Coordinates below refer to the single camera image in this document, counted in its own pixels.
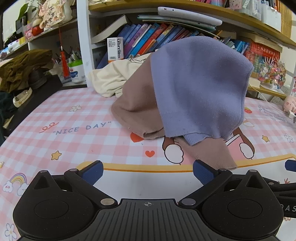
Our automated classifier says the thick white-paged book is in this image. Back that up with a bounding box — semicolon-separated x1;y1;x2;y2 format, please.
91;14;132;44

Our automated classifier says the white jar with green rim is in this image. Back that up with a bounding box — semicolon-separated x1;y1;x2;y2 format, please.
68;59;84;84

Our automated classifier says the row of colourful books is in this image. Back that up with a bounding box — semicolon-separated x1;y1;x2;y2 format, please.
97;22;250;67

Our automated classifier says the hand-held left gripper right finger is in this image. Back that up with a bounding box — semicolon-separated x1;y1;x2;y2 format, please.
179;159;264;208

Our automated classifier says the bunch of pens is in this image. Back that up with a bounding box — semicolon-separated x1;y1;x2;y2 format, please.
54;47;82;64

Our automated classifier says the pink checked cartoon mat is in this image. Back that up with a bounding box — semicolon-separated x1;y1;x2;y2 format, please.
0;87;296;241

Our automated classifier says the white and wood bookshelf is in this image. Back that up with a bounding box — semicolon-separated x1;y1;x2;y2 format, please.
0;0;296;99

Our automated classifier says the red tassel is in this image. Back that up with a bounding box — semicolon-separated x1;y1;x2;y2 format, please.
58;28;70;78

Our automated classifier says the white wristwatch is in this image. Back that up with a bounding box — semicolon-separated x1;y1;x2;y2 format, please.
13;88;33;107

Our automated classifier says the white flat device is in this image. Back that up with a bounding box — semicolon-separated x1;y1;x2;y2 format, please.
158;6;223;27

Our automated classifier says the olive brown garment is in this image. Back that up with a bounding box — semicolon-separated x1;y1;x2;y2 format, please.
0;49;53;92

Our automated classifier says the purple and tan sweater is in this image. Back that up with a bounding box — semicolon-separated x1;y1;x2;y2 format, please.
111;36;254;171

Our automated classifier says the cream garment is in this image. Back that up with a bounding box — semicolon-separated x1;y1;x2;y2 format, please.
88;53;153;98

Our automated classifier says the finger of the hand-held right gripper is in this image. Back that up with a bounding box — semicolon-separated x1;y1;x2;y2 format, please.
285;159;296;172
267;181;296;200

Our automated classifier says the red patterned box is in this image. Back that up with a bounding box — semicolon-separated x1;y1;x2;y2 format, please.
243;40;282;78

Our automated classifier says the small pink plush toy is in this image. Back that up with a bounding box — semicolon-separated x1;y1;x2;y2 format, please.
283;95;296;114

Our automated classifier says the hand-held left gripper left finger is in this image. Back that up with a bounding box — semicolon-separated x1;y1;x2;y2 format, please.
32;160;117;208

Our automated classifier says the black side table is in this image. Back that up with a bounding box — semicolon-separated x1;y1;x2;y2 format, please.
0;75;63;139

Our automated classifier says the floral fabric ornament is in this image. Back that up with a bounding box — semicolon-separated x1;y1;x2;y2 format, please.
38;0;77;29

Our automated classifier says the white and orange carton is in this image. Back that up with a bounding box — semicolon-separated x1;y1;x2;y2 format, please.
107;37;124;63

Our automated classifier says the colourful paper ornament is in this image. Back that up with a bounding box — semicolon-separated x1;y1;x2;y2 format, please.
258;57;287;90

